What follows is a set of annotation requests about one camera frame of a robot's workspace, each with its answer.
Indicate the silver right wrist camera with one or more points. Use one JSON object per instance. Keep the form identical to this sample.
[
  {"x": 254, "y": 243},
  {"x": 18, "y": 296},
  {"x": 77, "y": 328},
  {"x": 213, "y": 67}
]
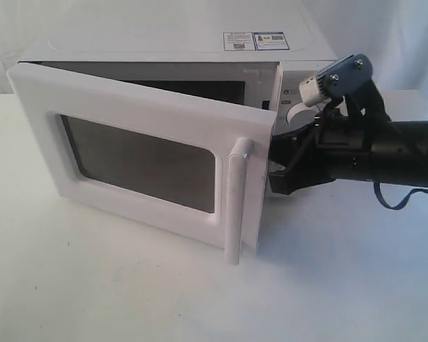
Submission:
[{"x": 336, "y": 80}]

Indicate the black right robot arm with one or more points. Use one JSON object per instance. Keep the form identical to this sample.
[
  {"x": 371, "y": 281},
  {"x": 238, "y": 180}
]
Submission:
[{"x": 398, "y": 153}]

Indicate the blue warning sticker right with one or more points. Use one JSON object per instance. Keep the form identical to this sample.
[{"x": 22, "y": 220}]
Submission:
[{"x": 270, "y": 41}]

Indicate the white microwave oven body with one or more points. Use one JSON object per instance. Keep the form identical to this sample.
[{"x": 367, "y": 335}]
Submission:
[{"x": 186, "y": 55}]

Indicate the upper white control knob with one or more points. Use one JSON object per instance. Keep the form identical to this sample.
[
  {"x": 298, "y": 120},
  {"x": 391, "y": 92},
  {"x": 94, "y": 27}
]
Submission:
[{"x": 300, "y": 115}]

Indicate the white microwave door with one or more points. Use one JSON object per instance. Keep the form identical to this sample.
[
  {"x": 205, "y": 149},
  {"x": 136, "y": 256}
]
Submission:
[{"x": 189, "y": 165}]

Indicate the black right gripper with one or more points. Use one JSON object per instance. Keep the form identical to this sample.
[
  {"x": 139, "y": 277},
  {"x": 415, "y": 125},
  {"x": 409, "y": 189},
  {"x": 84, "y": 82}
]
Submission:
[{"x": 307, "y": 157}]

